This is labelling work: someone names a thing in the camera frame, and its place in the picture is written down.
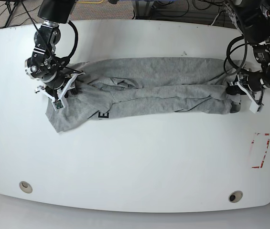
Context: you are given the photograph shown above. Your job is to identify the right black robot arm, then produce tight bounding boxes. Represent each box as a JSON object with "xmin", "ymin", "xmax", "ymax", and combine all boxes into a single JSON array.
[{"xmin": 25, "ymin": 0, "xmax": 84, "ymax": 111}]

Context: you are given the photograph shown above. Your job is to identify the right table grommet hole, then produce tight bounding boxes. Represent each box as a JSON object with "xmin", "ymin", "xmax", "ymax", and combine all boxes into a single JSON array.
[{"xmin": 228, "ymin": 190, "xmax": 243, "ymax": 203}]

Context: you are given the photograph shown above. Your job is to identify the yellow cable on floor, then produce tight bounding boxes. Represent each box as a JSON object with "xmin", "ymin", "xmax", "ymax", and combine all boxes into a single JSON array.
[{"xmin": 77, "ymin": 0, "xmax": 107, "ymax": 5}]

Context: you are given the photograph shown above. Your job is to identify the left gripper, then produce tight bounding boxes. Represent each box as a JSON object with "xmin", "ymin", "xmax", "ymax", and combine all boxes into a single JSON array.
[{"xmin": 226, "ymin": 73, "xmax": 268, "ymax": 108}]

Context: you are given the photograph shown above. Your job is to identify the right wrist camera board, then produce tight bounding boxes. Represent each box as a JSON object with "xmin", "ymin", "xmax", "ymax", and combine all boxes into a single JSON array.
[{"xmin": 52, "ymin": 99, "xmax": 65, "ymax": 111}]

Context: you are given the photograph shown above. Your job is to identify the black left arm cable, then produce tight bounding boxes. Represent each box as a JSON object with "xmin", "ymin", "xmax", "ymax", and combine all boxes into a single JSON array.
[{"xmin": 223, "ymin": 34, "xmax": 251, "ymax": 77}]

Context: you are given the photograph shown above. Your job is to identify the left table grommet hole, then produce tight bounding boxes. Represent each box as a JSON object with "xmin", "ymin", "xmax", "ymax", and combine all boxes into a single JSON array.
[{"xmin": 19, "ymin": 181, "xmax": 32, "ymax": 194}]

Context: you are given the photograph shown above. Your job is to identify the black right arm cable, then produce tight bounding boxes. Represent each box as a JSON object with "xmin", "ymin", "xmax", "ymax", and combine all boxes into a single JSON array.
[{"xmin": 51, "ymin": 20, "xmax": 79, "ymax": 70}]

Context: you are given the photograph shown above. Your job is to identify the table grommet hole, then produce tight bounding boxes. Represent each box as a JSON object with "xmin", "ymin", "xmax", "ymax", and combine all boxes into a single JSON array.
[
  {"xmin": 19, "ymin": 181, "xmax": 32, "ymax": 194},
  {"xmin": 228, "ymin": 190, "xmax": 243, "ymax": 203}
]

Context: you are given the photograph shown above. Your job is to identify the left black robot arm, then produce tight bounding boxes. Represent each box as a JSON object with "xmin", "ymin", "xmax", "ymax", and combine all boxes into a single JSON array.
[{"xmin": 224, "ymin": 0, "xmax": 270, "ymax": 113}]

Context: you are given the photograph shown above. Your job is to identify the red tape rectangle marking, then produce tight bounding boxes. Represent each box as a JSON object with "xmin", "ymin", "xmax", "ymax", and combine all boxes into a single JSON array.
[{"xmin": 248, "ymin": 133, "xmax": 270, "ymax": 169}]

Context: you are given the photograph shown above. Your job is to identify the grey t-shirt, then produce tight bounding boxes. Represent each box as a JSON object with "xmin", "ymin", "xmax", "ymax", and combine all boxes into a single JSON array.
[{"xmin": 46, "ymin": 57, "xmax": 241, "ymax": 132}]

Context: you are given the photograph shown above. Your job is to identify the black tripod stand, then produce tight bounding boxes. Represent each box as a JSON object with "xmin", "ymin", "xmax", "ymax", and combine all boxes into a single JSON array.
[{"xmin": 0, "ymin": 0, "xmax": 18, "ymax": 27}]

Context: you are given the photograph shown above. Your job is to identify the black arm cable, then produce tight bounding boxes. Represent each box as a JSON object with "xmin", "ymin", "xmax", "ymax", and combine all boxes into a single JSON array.
[
  {"xmin": 51, "ymin": 20, "xmax": 79, "ymax": 70},
  {"xmin": 223, "ymin": 34, "xmax": 251, "ymax": 77}
]

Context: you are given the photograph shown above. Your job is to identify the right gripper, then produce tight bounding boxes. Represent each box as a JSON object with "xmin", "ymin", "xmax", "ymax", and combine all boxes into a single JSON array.
[{"xmin": 34, "ymin": 71, "xmax": 85, "ymax": 107}]

